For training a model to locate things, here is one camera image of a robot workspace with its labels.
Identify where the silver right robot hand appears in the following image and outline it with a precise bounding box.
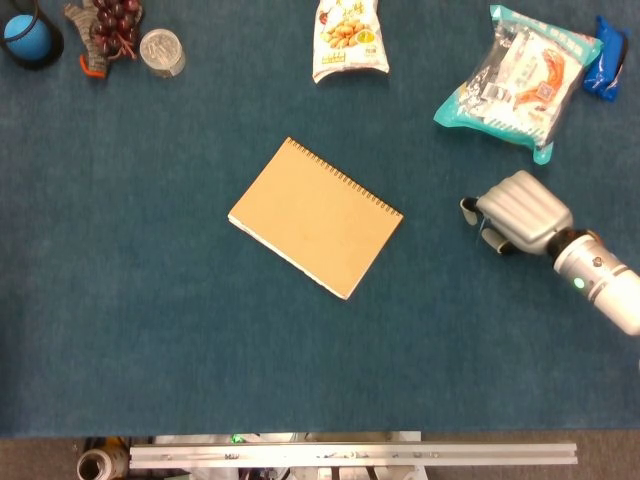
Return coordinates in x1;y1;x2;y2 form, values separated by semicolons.
459;169;575;256

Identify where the brown spiral notebook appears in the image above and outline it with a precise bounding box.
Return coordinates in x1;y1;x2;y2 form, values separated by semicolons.
227;136;405;302

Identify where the teal shrimp snack multipack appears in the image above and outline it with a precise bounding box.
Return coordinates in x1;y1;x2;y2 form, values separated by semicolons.
432;4;605;166

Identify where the blue snack packet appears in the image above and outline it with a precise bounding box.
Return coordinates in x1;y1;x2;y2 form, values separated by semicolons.
582;15;631;103

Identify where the white nut snack bag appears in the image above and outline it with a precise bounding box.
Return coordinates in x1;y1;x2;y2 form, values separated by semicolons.
312;0;390;84

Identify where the teal felt table cloth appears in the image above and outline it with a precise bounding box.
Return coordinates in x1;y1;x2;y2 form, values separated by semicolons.
0;0;640;439

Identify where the clear round jar of clips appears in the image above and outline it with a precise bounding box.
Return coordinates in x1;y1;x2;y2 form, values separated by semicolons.
138;28;187;79

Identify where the dark red grape bunch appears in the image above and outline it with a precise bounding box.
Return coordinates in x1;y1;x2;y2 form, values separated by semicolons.
89;0;144;61

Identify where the grey knit glove orange cuff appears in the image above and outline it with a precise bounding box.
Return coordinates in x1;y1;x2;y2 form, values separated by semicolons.
63;0;114;79

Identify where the brown tape roll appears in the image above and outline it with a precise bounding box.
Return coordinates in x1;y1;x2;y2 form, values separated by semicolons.
75;447;130;480

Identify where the black mesh pen holder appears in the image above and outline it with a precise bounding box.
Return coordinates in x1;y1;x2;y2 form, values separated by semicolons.
0;0;65;71

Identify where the blue ball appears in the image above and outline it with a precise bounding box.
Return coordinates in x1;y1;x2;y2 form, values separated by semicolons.
3;14;53;57

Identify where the aluminium extrusion rail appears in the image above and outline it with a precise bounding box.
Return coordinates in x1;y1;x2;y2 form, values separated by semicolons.
128;441;579;470

